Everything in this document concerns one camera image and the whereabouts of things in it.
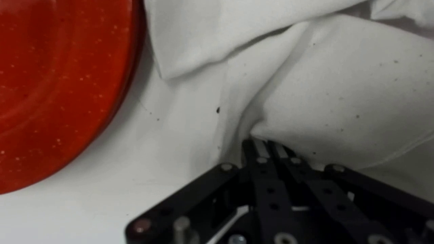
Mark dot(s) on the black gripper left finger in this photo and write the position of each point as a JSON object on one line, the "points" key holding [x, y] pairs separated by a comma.
{"points": [[253, 203]]}

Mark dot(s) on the red bowl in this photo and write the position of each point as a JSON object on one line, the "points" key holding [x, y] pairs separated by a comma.
{"points": [[55, 81]]}

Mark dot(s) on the white red-striped tea towel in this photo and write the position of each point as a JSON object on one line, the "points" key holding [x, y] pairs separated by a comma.
{"points": [[340, 89]]}

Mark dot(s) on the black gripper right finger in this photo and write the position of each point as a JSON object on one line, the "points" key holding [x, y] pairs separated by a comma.
{"points": [[340, 203]]}

